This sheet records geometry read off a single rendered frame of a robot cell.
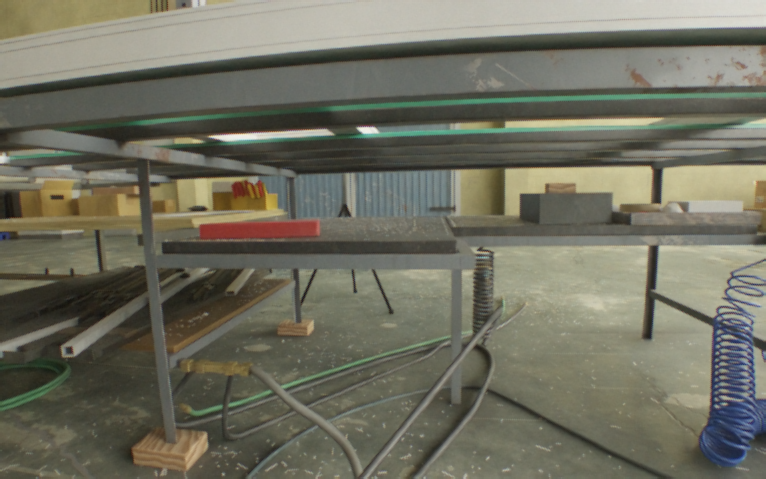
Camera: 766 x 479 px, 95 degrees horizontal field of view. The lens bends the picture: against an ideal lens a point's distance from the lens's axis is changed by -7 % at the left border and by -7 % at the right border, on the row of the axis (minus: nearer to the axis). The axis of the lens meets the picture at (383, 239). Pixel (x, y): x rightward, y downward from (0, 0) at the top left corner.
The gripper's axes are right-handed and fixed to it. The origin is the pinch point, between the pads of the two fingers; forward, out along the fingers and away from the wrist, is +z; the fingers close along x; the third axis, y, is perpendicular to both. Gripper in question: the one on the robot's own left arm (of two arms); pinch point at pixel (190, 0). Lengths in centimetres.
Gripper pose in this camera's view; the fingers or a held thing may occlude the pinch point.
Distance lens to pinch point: 62.9
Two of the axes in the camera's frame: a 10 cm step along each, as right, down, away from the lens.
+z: 0.2, 9.9, 1.1
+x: -1.5, 1.2, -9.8
